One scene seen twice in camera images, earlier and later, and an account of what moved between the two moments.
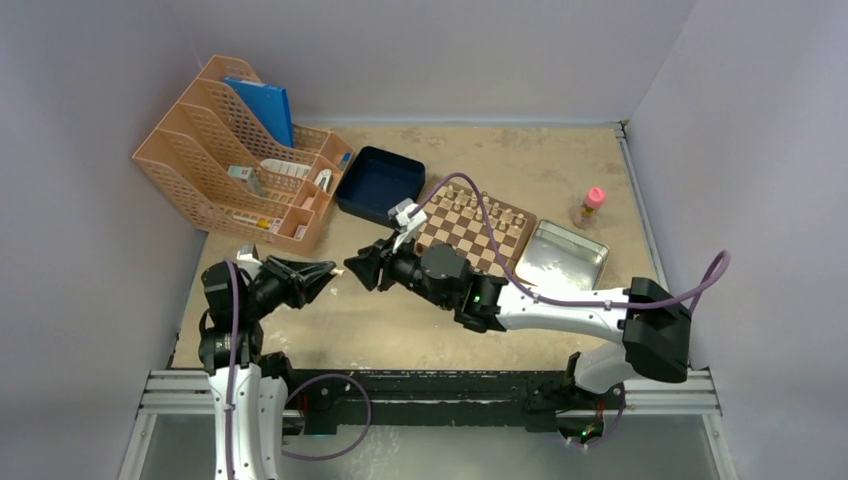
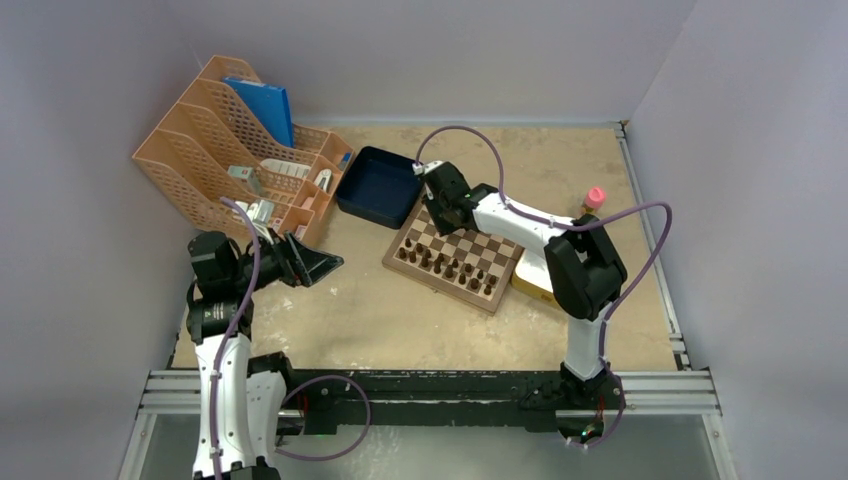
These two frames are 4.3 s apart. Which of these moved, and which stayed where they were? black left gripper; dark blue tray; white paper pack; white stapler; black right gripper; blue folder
Moved: black right gripper; black left gripper
Stayed: blue folder; dark blue tray; white paper pack; white stapler
